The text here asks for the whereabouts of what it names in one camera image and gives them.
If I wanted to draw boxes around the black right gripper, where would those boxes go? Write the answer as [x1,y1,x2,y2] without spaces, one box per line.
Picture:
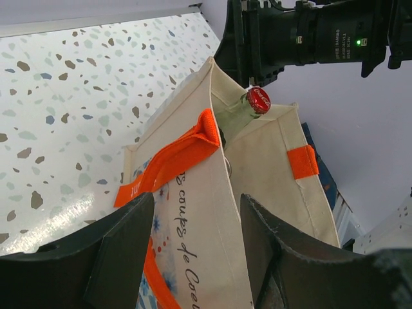
[214,1,321,86]

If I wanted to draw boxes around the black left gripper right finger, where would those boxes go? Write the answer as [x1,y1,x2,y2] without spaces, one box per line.
[240,194,411,308]

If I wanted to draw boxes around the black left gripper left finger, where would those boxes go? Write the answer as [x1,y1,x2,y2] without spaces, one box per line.
[1,193,155,308]

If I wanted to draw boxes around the dark cola glass bottle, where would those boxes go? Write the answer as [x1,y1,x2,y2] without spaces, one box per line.
[214,87,271,148]

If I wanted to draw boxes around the beige canvas bag orange handles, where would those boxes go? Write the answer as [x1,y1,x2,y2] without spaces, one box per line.
[115,58,339,308]

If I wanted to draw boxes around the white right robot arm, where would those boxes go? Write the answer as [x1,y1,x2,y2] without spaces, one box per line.
[214,0,411,87]

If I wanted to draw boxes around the dark blue denim cloth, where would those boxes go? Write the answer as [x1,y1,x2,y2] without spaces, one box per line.
[301,122,338,210]

